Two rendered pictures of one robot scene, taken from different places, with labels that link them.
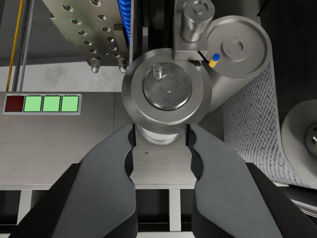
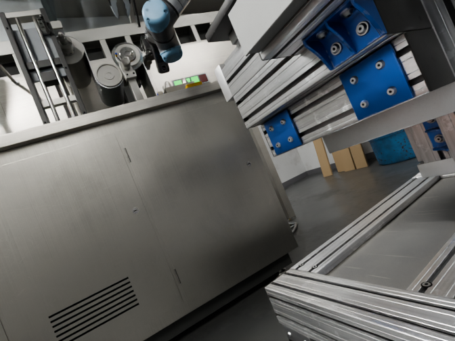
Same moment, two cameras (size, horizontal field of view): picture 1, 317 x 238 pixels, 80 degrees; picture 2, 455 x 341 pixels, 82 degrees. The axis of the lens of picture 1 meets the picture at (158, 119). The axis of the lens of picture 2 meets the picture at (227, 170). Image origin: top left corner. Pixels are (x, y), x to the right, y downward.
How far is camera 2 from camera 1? 1.33 m
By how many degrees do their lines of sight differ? 26
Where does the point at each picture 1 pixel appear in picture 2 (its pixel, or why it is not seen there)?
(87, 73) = not seen: hidden behind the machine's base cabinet
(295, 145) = (77, 47)
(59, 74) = not seen: hidden behind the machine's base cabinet
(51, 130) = (181, 70)
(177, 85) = (124, 54)
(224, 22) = (116, 82)
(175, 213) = (104, 47)
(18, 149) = (191, 59)
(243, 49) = (105, 74)
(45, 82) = not seen: hidden behind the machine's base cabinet
